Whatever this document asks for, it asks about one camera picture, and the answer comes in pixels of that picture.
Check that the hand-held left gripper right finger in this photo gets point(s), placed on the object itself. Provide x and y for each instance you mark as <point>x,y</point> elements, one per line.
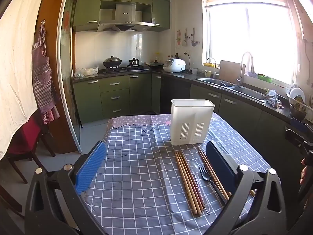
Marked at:
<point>220,161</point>

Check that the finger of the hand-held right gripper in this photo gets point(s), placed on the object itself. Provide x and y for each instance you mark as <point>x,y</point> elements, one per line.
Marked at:
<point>294,137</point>
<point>298,123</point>

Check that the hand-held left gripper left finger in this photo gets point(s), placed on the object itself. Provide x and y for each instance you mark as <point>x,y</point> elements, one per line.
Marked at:
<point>91,166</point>

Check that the black plastic fork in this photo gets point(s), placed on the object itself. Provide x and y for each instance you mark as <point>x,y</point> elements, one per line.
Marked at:
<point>204,175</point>

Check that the clear plastic sleeve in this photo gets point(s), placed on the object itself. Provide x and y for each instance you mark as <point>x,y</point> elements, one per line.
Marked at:
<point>198,176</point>

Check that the light bamboo chopstick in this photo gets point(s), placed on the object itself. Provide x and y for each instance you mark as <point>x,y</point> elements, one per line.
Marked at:
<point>184,183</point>
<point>188,183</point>

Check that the white plastic utensil holder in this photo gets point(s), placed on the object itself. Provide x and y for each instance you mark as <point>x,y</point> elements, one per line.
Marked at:
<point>185,117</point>

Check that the person's right hand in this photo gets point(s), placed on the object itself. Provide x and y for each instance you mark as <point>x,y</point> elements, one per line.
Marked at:
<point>304,171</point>

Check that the dish rack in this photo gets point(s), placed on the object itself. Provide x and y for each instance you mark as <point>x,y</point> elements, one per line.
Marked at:
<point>297,110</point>

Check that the white plate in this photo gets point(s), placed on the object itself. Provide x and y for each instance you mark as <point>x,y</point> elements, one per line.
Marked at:
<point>297,94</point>

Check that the crumpled grey cloth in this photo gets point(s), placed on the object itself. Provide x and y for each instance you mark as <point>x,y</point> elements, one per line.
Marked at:
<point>271,96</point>

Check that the right bundle of wooden chopsticks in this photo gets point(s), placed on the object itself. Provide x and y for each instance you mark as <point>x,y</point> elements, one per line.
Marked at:
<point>252,193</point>

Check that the blue checked tablecloth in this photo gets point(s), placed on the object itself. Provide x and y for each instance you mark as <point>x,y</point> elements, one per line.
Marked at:
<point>137,176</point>

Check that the purple patterned cloth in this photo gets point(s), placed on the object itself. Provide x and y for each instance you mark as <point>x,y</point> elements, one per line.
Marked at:
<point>127,121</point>

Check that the steel double sink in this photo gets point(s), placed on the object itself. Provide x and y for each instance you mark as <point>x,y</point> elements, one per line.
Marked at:
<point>247,91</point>

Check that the red cushioned wooden chair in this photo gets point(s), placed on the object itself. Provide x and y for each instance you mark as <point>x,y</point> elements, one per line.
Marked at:
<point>22,137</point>

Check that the tall steel faucet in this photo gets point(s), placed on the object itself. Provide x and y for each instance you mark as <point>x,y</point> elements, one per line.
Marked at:
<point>240,73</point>

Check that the wooden cutting board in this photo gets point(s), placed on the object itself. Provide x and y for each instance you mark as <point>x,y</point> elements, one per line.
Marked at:
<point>228,69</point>

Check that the dark wooden chair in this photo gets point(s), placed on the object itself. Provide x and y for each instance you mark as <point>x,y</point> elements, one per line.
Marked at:
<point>9,200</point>

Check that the kitchen window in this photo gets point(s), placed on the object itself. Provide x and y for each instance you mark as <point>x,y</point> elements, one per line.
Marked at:
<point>269,36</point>

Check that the small steel faucet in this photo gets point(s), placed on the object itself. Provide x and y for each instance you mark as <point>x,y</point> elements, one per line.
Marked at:
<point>214,68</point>

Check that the white mug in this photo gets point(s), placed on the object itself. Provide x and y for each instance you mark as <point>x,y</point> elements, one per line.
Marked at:
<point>194,71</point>

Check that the white plastic bags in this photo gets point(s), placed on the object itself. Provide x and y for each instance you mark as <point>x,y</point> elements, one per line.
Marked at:
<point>86,71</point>

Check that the red checked apron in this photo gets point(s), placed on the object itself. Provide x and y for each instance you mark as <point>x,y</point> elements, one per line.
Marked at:
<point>42,78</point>

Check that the gas stove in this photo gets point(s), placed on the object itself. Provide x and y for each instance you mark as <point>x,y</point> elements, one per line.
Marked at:
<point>124,69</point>

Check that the white rice cooker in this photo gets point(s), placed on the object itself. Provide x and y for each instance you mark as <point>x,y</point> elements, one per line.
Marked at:
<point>174,65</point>

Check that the black wok with lid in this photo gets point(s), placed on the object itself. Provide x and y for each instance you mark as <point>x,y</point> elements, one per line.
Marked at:
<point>112,61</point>

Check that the dark kettle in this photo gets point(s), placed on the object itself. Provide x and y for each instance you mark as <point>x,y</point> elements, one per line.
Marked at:
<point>134,62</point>

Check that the sliding glass door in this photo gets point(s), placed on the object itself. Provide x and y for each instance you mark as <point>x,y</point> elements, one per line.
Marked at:
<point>66,53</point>

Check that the black frying pan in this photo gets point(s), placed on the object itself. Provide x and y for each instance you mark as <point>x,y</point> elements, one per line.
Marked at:
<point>155,64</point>

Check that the hanging steel ladle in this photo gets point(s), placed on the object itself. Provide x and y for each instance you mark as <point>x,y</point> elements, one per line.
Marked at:
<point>194,42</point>

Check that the white hanging sheet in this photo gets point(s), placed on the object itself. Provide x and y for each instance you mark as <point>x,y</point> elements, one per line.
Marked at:
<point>17,66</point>

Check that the steel range hood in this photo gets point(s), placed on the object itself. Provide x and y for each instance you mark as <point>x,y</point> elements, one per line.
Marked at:
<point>124,13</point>

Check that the green wall cabinets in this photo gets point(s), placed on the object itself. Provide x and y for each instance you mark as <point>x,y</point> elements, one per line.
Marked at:
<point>85,7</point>

